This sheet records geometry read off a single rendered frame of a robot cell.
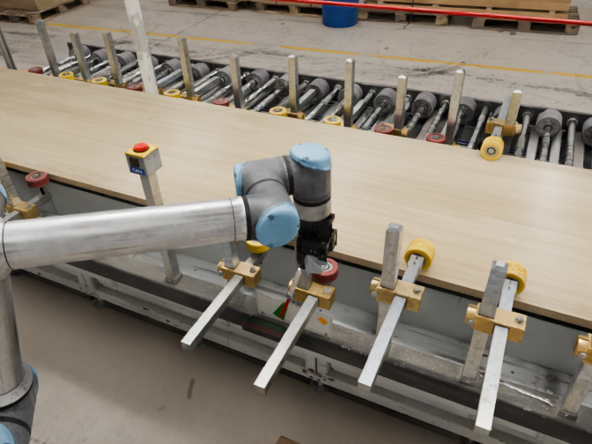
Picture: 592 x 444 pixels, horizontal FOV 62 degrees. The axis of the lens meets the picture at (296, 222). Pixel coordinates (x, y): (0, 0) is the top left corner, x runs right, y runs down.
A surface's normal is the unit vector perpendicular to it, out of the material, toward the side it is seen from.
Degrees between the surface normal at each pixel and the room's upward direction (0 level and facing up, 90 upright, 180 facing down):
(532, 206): 0
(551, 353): 90
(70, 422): 0
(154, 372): 0
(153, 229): 56
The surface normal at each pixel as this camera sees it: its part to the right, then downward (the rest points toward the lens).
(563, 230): -0.04, -0.80
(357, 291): -0.43, 0.56
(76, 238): 0.25, 0.00
